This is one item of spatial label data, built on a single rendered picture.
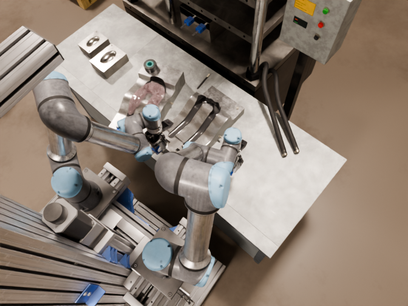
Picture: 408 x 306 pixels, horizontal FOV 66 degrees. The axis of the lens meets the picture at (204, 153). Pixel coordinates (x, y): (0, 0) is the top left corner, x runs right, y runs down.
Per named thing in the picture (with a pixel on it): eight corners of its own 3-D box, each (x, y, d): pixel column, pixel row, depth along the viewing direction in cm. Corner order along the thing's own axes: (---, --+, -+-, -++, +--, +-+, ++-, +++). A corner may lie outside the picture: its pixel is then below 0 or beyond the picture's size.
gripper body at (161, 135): (144, 141, 162) (141, 130, 151) (155, 130, 165) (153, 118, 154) (155, 150, 160) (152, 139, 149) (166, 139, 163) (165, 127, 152)
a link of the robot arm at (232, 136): (220, 140, 129) (226, 123, 133) (220, 152, 139) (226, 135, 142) (238, 146, 128) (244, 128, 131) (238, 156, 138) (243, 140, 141)
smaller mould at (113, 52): (107, 79, 210) (103, 72, 204) (93, 67, 215) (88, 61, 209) (129, 61, 216) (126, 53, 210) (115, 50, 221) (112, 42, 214)
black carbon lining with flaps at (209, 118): (186, 152, 176) (184, 145, 168) (166, 136, 181) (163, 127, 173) (226, 112, 186) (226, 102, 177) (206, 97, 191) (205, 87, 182)
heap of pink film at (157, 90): (150, 123, 187) (147, 116, 180) (124, 113, 191) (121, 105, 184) (170, 90, 196) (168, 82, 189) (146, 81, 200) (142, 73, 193)
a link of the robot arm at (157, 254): (154, 238, 131) (147, 231, 118) (184, 248, 128) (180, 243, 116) (142, 267, 126) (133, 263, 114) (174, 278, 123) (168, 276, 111)
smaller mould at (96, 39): (92, 59, 218) (89, 53, 213) (81, 50, 223) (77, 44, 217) (111, 44, 223) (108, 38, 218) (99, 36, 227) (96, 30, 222)
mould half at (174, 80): (148, 146, 187) (144, 137, 177) (111, 130, 193) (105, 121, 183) (185, 82, 205) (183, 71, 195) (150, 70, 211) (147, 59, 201)
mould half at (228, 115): (187, 171, 179) (185, 161, 167) (156, 144, 187) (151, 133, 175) (244, 113, 193) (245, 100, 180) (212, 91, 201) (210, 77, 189)
